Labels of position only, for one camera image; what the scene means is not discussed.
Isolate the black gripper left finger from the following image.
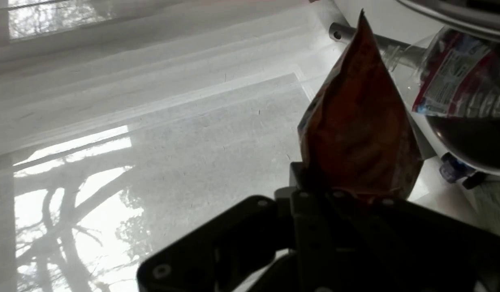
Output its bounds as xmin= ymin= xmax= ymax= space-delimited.
xmin=289 ymin=161 xmax=330 ymax=218

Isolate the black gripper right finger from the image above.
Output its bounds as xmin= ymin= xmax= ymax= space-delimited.
xmin=328 ymin=186 xmax=411 ymax=218

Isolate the orange snack packet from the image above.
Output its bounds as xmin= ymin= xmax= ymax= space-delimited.
xmin=297 ymin=9 xmax=426 ymax=205

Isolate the labelled plastic water bottle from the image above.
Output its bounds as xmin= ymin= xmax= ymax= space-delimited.
xmin=411 ymin=27 xmax=500 ymax=189

